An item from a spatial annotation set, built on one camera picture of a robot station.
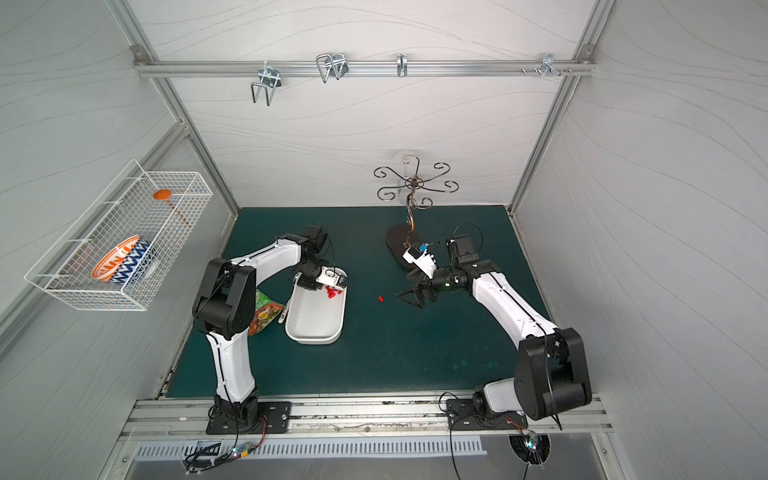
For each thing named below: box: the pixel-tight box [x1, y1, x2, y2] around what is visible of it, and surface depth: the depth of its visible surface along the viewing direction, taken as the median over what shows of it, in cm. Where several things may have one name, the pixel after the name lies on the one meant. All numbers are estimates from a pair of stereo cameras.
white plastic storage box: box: [285, 272, 347, 345], surface depth 92 cm
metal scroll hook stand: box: [374, 155, 459, 270], surface depth 89 cm
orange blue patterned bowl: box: [91, 236, 153, 284], surface depth 61 cm
